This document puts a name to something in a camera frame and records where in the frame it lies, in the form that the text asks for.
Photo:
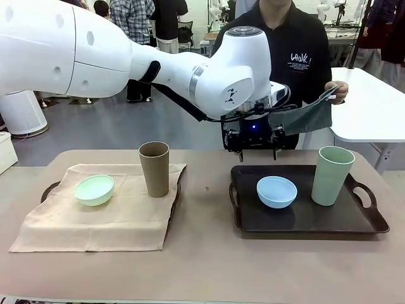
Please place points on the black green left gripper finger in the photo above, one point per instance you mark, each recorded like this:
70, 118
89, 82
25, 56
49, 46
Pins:
231, 139
278, 136

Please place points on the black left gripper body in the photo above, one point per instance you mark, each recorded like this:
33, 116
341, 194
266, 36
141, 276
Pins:
255, 133

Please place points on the dark green cloth mat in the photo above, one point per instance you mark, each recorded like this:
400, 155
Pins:
310, 117

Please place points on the tall brown cup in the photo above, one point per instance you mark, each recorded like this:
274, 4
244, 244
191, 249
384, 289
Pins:
155, 171

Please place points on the light green bowl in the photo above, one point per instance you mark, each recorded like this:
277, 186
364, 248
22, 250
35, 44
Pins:
93, 193

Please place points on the beige cloth mat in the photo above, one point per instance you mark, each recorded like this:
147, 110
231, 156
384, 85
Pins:
95, 221

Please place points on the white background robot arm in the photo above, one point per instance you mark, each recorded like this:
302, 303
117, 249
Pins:
323, 9
216, 12

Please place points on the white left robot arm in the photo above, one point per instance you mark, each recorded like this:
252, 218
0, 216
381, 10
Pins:
63, 47

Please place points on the person's left hand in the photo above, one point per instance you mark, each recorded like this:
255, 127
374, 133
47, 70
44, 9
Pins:
342, 92

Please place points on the light blue bowl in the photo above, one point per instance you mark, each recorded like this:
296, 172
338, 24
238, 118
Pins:
276, 194

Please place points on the tall light green cup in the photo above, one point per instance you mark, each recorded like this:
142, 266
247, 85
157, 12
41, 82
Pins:
330, 180

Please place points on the white side table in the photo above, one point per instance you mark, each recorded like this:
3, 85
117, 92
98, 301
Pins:
373, 107

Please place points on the person in black shirt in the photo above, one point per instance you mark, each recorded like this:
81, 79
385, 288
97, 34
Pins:
300, 38

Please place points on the black office chair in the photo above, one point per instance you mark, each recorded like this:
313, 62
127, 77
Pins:
185, 35

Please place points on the black vertical pole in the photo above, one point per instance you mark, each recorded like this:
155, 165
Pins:
357, 35

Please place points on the bystander in black top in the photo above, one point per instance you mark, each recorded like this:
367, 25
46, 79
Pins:
171, 22

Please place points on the bystander in dark red clothes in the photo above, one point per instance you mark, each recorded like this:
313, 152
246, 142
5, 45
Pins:
392, 38

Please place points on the bystander in plaid shirt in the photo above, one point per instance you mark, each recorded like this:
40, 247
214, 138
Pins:
133, 22

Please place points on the white cylindrical air purifier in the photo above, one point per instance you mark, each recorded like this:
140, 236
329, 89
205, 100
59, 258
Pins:
22, 111

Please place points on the white box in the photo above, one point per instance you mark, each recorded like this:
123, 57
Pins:
6, 152

